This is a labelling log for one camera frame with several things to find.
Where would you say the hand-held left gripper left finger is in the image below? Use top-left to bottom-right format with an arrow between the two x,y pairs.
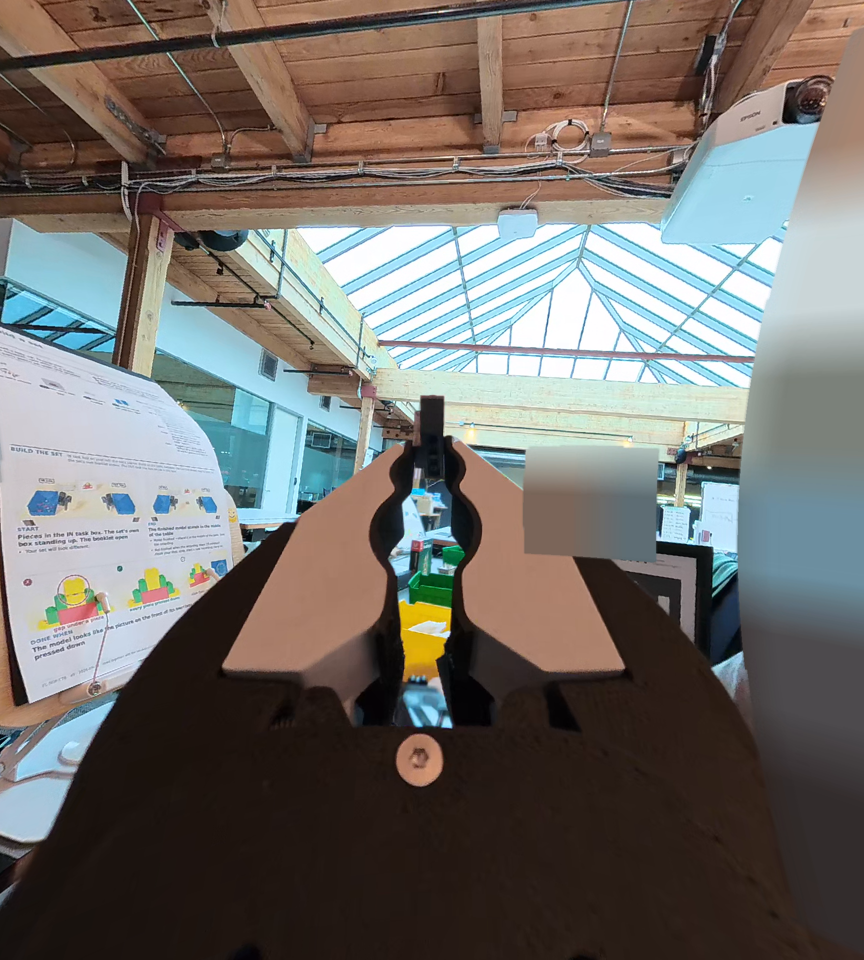
222,441 -> 412,727

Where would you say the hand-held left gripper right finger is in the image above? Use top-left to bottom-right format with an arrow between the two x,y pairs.
443,441 -> 626,727

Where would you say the dark brick assembly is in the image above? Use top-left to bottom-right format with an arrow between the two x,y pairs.
415,396 -> 450,485

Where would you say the green plastic bin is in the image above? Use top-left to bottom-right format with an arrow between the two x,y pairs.
408,570 -> 457,610

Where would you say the yellow plastic bin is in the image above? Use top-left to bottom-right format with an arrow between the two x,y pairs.
399,600 -> 454,680

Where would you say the black framed marker sign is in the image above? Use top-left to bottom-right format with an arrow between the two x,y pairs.
618,540 -> 714,661

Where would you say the white whiteboard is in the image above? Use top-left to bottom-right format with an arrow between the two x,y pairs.
700,481 -> 741,545

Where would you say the white printed instruction sheet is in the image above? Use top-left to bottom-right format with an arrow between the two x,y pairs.
0,307 -> 237,706

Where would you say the red steel beam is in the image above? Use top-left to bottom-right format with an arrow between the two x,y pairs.
378,339 -> 756,366

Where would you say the glass skylight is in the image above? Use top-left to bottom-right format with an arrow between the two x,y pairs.
297,221 -> 786,389

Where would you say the white ceiling projector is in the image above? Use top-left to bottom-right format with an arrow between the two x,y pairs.
660,75 -> 837,246

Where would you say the black ceiling pipe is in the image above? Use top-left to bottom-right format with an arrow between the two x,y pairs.
0,0 -> 632,80

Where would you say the wooden support post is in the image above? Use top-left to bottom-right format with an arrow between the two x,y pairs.
111,212 -> 176,378

